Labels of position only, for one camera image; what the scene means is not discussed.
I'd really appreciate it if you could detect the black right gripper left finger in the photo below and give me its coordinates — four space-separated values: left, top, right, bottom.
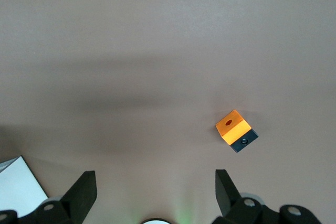
0 170 97 224

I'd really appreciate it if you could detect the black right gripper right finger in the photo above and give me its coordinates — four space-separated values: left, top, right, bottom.
211 169 323 224

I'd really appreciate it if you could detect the brown table cover sheet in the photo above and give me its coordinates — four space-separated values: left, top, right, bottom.
0 0 336 224

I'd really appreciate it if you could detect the orange and black button box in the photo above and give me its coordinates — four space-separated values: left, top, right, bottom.
215 108 259 154

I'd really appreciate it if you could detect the white drawer cabinet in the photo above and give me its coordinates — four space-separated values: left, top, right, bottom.
0 155 49 218

